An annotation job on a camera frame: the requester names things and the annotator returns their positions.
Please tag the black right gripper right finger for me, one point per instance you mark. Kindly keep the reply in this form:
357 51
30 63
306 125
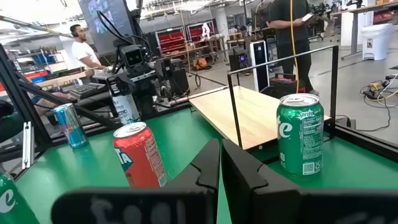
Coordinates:
280 205

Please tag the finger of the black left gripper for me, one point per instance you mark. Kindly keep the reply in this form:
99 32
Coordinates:
174 79
121 84

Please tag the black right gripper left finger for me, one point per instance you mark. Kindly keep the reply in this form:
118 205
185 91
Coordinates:
186 205

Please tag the white slim can black lid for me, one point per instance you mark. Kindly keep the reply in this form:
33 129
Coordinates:
126 109

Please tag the blue silver Red Bull can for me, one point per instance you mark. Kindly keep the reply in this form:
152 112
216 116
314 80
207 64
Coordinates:
71 126

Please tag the red soda can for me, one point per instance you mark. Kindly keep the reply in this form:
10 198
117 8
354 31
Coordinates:
140 158

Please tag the green Sprite soda can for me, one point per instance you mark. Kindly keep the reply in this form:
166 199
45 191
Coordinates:
12 202
300 140

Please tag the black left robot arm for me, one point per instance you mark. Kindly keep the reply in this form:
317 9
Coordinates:
147 104

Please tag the orange bag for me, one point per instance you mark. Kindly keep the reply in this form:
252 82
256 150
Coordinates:
200 63

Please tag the black keyboard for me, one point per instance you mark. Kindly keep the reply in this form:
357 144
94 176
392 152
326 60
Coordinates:
87 90

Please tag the rack with red bins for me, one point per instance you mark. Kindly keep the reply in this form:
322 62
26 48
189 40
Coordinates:
169 42
197 31

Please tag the person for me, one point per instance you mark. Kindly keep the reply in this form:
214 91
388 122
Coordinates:
82 49
289 40

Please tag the green table mat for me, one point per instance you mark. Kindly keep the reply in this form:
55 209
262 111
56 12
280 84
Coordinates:
186 133

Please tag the wooden desk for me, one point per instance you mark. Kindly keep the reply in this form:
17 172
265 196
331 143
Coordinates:
62 79

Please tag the large display screen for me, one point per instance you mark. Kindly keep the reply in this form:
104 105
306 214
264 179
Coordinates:
105 21

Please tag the black perforated computer case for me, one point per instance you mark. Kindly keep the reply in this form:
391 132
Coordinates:
237 59

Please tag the wooden tray board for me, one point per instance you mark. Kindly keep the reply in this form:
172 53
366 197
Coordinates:
248 115

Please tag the white black standing tower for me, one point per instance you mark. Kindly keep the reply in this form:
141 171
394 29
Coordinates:
259 65

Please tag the red black toolbox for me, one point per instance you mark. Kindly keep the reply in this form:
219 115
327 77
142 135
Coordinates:
283 85

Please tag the white-legged desk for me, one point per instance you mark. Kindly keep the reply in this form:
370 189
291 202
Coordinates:
354 28

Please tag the white trash bin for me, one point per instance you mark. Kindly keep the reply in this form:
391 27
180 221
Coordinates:
376 42

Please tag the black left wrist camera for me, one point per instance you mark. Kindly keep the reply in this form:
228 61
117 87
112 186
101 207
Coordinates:
133 56

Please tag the black aluminium table frame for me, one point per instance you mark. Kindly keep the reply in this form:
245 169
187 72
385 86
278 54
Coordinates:
18 90

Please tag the silver metal bracket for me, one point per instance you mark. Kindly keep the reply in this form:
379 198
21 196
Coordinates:
27 144

